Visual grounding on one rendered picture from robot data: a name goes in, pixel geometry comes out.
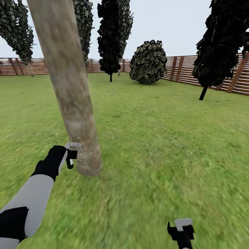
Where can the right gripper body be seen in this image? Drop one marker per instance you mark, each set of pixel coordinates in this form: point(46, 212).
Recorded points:
point(186, 233)

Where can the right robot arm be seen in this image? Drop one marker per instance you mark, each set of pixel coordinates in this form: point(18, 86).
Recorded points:
point(183, 232)

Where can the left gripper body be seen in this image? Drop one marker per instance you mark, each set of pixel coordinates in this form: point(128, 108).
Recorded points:
point(72, 154)

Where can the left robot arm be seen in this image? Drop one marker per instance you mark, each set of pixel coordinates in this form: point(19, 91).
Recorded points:
point(22, 216)

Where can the pesticide atomizer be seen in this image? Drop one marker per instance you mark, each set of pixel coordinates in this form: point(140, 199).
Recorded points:
point(70, 164)

